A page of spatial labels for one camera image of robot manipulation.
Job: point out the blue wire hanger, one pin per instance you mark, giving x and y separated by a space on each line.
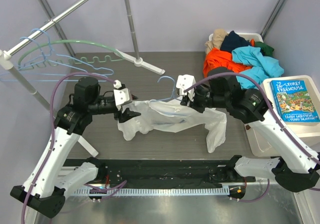
49 57
167 93
53 74

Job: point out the orange t shirt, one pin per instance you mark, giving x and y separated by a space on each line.
217 58

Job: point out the beige garment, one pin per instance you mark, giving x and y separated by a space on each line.
216 40

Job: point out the dark green garment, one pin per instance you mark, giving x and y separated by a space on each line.
265 49

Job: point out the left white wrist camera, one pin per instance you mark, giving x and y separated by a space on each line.
121 94

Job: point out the cyan t shirt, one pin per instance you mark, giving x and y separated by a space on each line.
260 67

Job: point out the silver clothes rack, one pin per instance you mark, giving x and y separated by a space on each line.
53 21

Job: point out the white slotted cable duct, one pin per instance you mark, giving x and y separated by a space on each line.
124 192

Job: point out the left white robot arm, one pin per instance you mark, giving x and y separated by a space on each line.
43 191

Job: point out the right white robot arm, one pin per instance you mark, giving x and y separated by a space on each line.
296 166

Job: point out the green plastic hanger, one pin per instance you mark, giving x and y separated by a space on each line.
80 48

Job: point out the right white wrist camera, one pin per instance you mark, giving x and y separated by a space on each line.
185 82

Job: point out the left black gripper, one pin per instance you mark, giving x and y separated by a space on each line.
125 115

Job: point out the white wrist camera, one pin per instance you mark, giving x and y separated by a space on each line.
121 94
185 82

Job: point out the white drawer unit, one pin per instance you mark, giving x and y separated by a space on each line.
308 132

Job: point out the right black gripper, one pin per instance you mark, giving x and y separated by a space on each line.
194 104

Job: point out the white laundry basket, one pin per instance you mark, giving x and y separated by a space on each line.
219 54

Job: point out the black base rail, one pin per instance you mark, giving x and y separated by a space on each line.
171 174

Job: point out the white t shirt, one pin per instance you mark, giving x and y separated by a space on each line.
213 120

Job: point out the navy garment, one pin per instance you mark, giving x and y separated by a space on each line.
233 41

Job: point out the blue treehouse book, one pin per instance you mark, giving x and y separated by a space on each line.
293 102

